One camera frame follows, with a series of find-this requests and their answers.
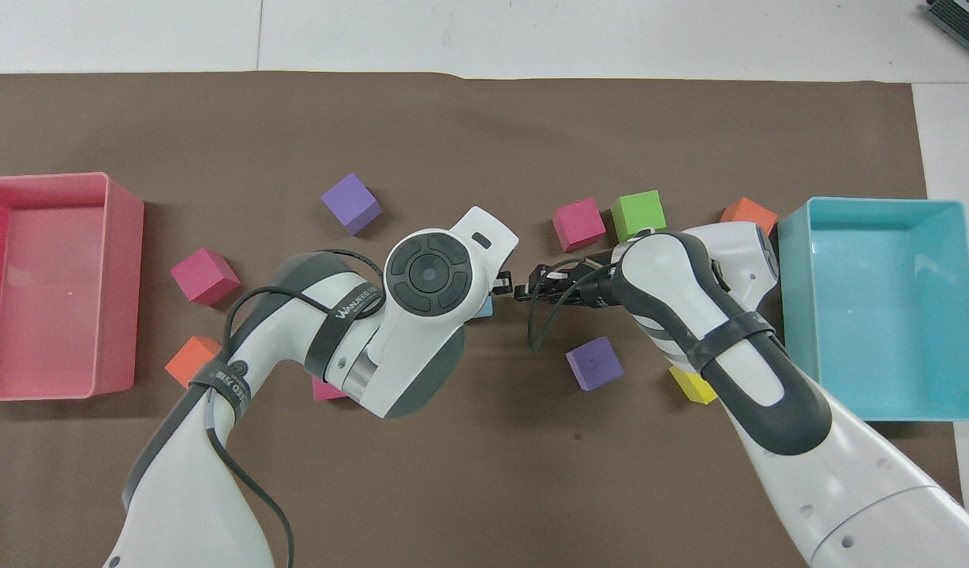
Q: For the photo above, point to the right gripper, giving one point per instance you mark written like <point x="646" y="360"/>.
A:
<point x="596" y="290"/>

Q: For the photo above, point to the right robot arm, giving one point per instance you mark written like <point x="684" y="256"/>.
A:
<point x="768" y="394"/>

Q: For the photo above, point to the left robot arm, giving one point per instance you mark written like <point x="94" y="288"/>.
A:
<point x="421" y="347"/>

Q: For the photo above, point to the magenta foam block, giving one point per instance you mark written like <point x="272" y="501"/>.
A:
<point x="204" y="276"/>
<point x="325" y="391"/>
<point x="578" y="224"/>

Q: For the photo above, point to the light blue foam block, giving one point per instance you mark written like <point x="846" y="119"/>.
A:
<point x="483" y="308"/>

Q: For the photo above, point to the purple foam block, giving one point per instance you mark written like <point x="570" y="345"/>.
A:
<point x="595" y="364"/>
<point x="352" y="203"/>

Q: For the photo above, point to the green foam block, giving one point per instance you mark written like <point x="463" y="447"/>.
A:
<point x="638" y="214"/>

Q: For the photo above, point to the yellow foam block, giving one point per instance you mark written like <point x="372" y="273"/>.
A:
<point x="690" y="386"/>

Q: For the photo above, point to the orange foam block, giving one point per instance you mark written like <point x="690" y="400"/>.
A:
<point x="749" y="214"/>
<point x="191" y="361"/>

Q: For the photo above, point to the cyan plastic bin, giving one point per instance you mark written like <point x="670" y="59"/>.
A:
<point x="887" y="308"/>

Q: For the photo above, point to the pink plastic bin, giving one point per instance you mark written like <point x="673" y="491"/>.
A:
<point x="54" y="292"/>

